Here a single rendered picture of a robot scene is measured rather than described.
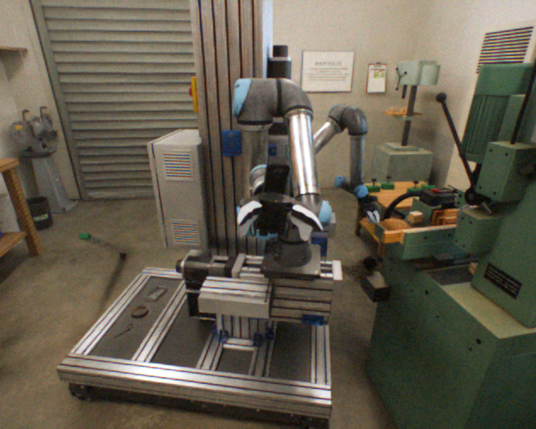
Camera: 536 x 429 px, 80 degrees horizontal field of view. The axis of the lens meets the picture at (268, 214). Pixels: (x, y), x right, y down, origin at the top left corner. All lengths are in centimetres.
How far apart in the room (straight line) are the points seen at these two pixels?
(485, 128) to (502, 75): 16
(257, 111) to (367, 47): 342
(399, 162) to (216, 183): 260
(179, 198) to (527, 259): 119
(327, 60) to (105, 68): 248
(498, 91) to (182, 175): 111
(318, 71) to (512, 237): 331
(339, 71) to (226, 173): 310
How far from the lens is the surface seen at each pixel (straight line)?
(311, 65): 413
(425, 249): 134
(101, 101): 423
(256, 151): 105
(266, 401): 158
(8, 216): 370
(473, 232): 116
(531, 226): 115
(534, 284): 118
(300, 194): 88
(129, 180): 436
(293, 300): 131
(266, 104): 101
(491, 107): 129
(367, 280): 155
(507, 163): 108
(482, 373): 125
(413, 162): 371
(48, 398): 213
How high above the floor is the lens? 148
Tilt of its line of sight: 24 degrees down
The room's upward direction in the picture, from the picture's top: straight up
